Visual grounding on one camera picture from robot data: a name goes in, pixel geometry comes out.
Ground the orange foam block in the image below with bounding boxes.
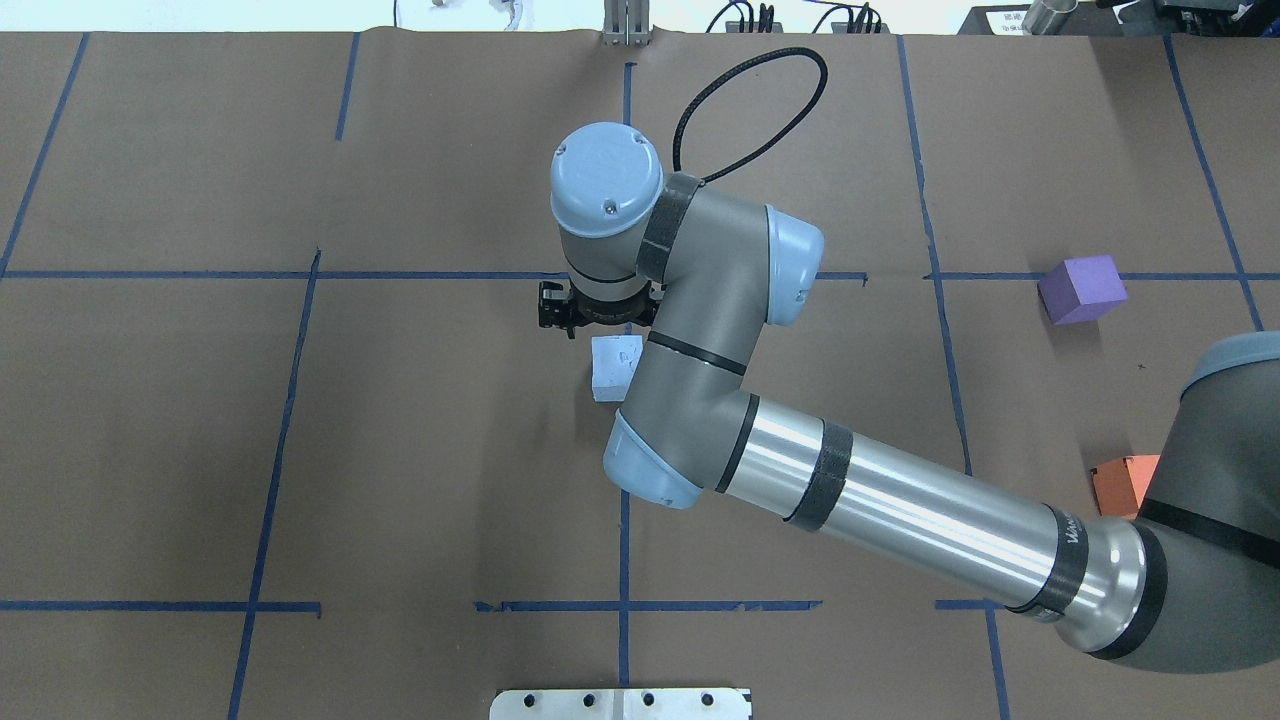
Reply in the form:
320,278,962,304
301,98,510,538
1089,454,1160,520

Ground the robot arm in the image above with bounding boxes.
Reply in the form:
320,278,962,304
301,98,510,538
539,122,1277,675

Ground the purple foam block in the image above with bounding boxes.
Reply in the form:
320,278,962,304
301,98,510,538
1037,254,1129,325

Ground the silver metal cup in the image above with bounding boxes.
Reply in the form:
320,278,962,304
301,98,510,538
1021,0,1079,36

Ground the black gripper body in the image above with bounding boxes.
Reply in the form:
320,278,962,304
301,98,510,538
567,281,660,331

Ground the aluminium frame post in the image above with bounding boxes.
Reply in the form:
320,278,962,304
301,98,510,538
602,0,652,47

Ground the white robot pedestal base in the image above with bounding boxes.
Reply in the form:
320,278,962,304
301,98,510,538
489,687,755,719

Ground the black camera cable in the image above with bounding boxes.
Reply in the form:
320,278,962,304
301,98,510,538
673,46,829,187

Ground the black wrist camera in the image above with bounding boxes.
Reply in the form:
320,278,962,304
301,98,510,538
538,281,577,340

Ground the light blue foam block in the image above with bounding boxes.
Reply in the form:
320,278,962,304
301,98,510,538
590,334,645,404

